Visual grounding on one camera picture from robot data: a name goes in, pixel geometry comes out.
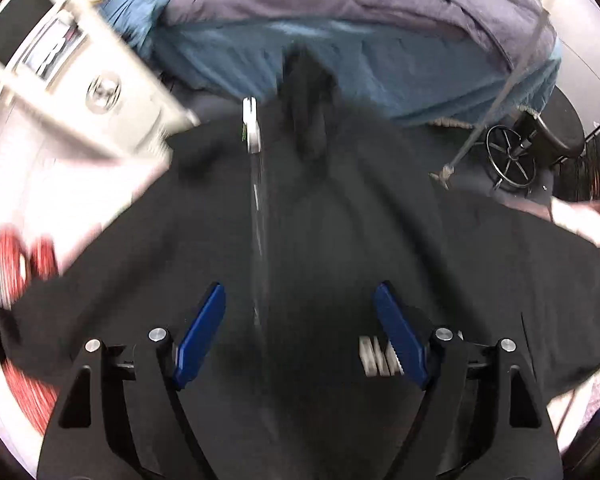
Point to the black round stool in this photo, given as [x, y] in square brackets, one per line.
[560, 130]

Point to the light blue sheet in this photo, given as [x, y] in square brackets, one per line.
[360, 60]

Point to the white plastic clip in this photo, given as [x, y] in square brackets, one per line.
[251, 127]

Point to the red floral blanket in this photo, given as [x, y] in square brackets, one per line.
[15, 255]

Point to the large black garment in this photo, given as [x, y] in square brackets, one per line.
[305, 235]

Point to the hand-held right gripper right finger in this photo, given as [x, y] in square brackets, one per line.
[400, 340]

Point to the grey garment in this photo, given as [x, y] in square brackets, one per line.
[330, 0]

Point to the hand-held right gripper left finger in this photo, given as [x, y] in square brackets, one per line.
[200, 340]

